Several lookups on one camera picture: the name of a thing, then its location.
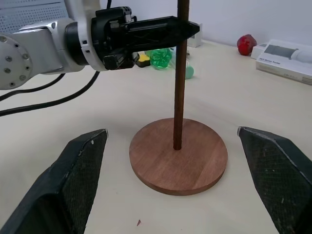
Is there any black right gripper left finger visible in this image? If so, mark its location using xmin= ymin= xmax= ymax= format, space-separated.
xmin=0 ymin=128 xmax=109 ymax=234

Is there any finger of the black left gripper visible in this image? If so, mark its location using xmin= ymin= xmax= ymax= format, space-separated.
xmin=126 ymin=21 xmax=200 ymax=53
xmin=126 ymin=15 xmax=182 ymax=32

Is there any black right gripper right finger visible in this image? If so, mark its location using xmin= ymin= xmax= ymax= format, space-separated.
xmin=237 ymin=126 xmax=312 ymax=234

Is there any dark wooden pole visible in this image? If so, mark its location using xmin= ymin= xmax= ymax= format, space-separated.
xmin=172 ymin=0 xmax=191 ymax=150

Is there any red round object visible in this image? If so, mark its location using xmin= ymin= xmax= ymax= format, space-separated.
xmin=236 ymin=34 xmax=257 ymax=57

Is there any round wooden base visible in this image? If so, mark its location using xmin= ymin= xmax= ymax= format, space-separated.
xmin=129 ymin=117 xmax=229 ymax=196

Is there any green translucent plastic toy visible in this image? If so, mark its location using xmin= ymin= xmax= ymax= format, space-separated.
xmin=145 ymin=47 xmax=176 ymax=69

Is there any yellow and black object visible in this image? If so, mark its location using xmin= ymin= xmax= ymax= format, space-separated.
xmin=135 ymin=52 xmax=151 ymax=68

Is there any small white box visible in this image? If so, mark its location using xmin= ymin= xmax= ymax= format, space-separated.
xmin=187 ymin=22 xmax=203 ymax=48

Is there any teal ball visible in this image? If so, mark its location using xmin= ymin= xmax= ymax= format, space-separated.
xmin=183 ymin=65 xmax=195 ymax=80

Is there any white perforated panel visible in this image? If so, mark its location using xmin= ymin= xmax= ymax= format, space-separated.
xmin=0 ymin=0 xmax=69 ymax=34

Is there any white product box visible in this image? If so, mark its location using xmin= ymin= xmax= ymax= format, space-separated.
xmin=250 ymin=39 xmax=312 ymax=86

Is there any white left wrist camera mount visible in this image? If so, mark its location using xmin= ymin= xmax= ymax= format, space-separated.
xmin=63 ymin=0 xmax=109 ymax=72

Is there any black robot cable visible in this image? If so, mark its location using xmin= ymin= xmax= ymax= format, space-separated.
xmin=0 ymin=72 xmax=67 ymax=102
xmin=0 ymin=70 xmax=101 ymax=117

